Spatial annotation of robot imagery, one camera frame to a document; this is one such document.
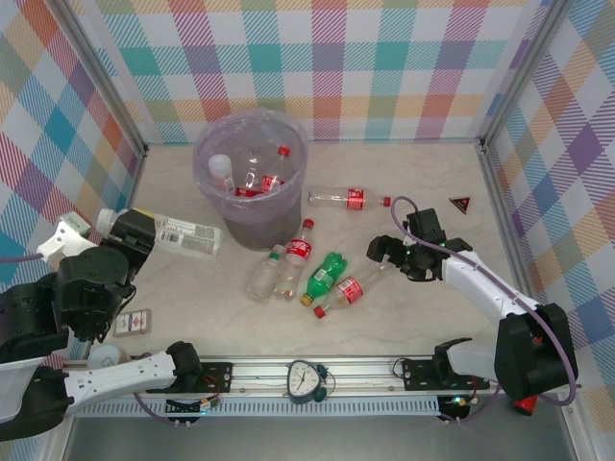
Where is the large clear bottle white label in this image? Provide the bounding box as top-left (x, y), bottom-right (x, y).
top-left (94, 206), bottom-right (224, 261)

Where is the green bottle yellow cap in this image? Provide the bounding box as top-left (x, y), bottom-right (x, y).
top-left (300, 251), bottom-right (350, 308)

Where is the translucent bin with purple liner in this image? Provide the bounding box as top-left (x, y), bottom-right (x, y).
top-left (191, 108), bottom-right (310, 251)

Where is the small card on table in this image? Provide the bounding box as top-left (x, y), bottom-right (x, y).
top-left (112, 309), bottom-right (153, 338)

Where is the white round lid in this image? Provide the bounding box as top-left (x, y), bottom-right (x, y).
top-left (88, 343), bottom-right (122, 371)

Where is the clear bottle green cap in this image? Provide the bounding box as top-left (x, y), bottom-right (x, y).
top-left (246, 243), bottom-right (288, 304)

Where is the small black connector board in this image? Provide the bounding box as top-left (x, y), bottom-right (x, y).
top-left (436, 394), bottom-right (477, 423)
top-left (164, 396), bottom-right (223, 418)

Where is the teal alarm clock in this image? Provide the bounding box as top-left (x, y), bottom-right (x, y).
top-left (285, 359), bottom-right (337, 404)

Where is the red glitter cylinder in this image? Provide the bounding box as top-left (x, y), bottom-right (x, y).
top-left (512, 394), bottom-right (538, 417)

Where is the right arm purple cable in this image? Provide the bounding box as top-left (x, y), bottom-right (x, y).
top-left (390, 195), bottom-right (578, 425)

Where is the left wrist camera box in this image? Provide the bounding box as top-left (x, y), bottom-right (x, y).
top-left (36, 210), bottom-right (93, 263)

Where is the aluminium side rail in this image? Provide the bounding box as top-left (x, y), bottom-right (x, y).
top-left (475, 138), bottom-right (534, 299)
top-left (122, 143), bottom-right (150, 207)

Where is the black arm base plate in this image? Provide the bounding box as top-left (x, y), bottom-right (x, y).
top-left (401, 358), bottom-right (492, 393)
top-left (145, 361), bottom-right (234, 396)

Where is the aluminium mounting rail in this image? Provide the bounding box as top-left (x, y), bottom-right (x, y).
top-left (57, 354), bottom-right (580, 400)

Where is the aluminium frame post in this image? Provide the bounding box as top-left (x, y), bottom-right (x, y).
top-left (55, 0), bottom-right (150, 156)
top-left (478, 0), bottom-right (573, 150)

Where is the slotted grey cable duct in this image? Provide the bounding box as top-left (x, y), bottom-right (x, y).
top-left (75, 400), bottom-right (442, 419)

